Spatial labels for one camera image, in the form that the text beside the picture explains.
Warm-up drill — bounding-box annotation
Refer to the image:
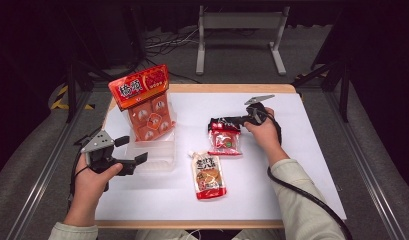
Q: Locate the white red spout pouch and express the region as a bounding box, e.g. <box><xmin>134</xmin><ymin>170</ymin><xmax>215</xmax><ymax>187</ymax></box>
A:
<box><xmin>187</xmin><ymin>149</ymin><xmax>227</xmax><ymax>200</ymax></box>

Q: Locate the small clear red snack packet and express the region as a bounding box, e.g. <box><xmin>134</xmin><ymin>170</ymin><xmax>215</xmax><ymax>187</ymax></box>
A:
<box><xmin>207</xmin><ymin>117</ymin><xmax>243</xmax><ymax>157</ymax></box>

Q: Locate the grey metal stand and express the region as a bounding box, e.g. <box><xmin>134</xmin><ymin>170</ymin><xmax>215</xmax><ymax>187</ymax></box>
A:
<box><xmin>195</xmin><ymin>5</ymin><xmax>291</xmax><ymax>76</ymax></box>

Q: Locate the bundle of floor cables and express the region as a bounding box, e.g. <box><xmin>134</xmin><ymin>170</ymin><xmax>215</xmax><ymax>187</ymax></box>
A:
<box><xmin>144</xmin><ymin>28</ymin><xmax>200</xmax><ymax>57</ymax></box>

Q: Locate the yellow black hazard tape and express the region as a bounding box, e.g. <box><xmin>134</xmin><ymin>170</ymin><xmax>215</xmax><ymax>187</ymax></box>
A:
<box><xmin>50</xmin><ymin>84</ymin><xmax>95</xmax><ymax>111</ymax></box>

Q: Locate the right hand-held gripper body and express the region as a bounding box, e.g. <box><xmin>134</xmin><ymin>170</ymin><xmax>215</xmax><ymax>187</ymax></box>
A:
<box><xmin>240</xmin><ymin>94</ymin><xmax>276</xmax><ymax>127</ymax></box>

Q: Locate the red orange food packet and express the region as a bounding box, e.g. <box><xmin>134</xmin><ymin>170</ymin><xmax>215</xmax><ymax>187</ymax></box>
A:
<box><xmin>107</xmin><ymin>64</ymin><xmax>170</xmax><ymax>112</ymax></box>

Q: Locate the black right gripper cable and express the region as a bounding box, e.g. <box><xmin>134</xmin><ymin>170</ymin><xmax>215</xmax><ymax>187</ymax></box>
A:
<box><xmin>266</xmin><ymin>111</ymin><xmax>354</xmax><ymax>240</ymax></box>

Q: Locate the metal floor rail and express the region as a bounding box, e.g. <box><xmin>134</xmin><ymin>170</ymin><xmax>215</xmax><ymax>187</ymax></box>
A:
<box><xmin>325</xmin><ymin>89</ymin><xmax>407</xmax><ymax>240</ymax></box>
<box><xmin>5</xmin><ymin>89</ymin><xmax>93</xmax><ymax>240</ymax></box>

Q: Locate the orange packet of cakes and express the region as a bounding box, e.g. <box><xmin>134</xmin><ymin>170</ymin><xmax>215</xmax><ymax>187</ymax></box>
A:
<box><xmin>127</xmin><ymin>94</ymin><xmax>176</xmax><ymax>143</ymax></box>

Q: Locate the clear plastic storage container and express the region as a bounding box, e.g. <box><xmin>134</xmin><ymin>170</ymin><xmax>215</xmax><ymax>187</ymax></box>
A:
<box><xmin>125</xmin><ymin>128</ymin><xmax>177</xmax><ymax>173</ymax></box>

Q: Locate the black tripod stand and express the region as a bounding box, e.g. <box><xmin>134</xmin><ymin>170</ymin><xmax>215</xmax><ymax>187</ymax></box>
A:
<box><xmin>291</xmin><ymin>6</ymin><xmax>352</xmax><ymax>124</ymax></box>
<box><xmin>63</xmin><ymin>6</ymin><xmax>147</xmax><ymax>124</ymax></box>

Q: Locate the person's right hand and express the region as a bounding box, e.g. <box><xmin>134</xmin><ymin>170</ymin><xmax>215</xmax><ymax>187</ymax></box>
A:
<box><xmin>244</xmin><ymin>107</ymin><xmax>290</xmax><ymax>167</ymax></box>

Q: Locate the person's left hand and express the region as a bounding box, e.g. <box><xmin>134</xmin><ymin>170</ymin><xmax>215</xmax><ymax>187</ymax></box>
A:
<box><xmin>63</xmin><ymin>153</ymin><xmax>124</xmax><ymax>228</ymax></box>

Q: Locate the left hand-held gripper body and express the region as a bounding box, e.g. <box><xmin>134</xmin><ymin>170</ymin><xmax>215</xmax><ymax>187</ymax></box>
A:
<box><xmin>80</xmin><ymin>129</ymin><xmax>137</xmax><ymax>177</ymax></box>

